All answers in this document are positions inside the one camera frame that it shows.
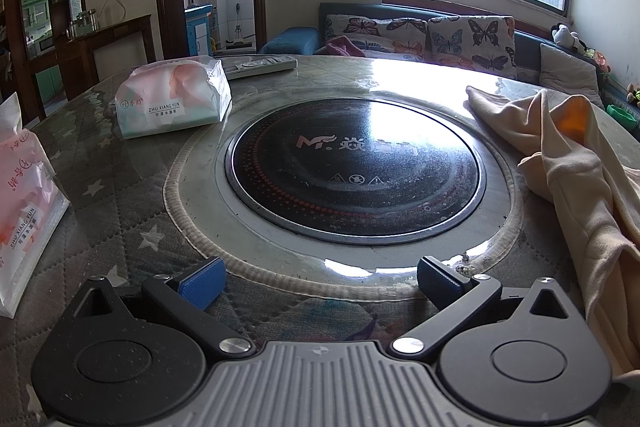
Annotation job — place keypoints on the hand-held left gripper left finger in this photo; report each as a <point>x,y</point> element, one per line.
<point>202,281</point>

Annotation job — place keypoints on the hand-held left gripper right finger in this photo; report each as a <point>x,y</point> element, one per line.
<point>435,283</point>

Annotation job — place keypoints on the cream garment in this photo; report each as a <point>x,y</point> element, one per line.
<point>575,167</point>

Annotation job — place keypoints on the round black induction cooktop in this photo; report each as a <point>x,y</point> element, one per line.
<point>350,167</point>

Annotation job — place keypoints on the pink white tissue pack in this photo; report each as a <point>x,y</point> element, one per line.
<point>170,99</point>
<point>25,217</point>

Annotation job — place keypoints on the grey remote control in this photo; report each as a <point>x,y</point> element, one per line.
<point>260,66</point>

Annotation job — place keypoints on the butterfly print cushion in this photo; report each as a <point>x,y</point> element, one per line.
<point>470,39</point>
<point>375,32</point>

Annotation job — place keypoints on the green bowl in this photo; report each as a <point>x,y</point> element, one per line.
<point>620,117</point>

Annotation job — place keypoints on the grey pillow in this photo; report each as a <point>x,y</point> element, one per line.
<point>570,72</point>

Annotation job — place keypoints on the blue cabinet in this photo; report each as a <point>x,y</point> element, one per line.
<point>197,29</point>

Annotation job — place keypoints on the mop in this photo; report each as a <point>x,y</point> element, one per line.
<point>238,29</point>

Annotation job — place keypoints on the pink cloth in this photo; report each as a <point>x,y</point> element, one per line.
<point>342,46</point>

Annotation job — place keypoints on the colourful plush toy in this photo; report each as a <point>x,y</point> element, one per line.
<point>600,62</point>

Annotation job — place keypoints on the blue sofa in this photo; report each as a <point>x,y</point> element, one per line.
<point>380,11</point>

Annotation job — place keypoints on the panda plush toy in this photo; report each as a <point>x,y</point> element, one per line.
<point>565,37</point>

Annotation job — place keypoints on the dark wooden display cabinet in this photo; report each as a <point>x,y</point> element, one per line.
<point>15,17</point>

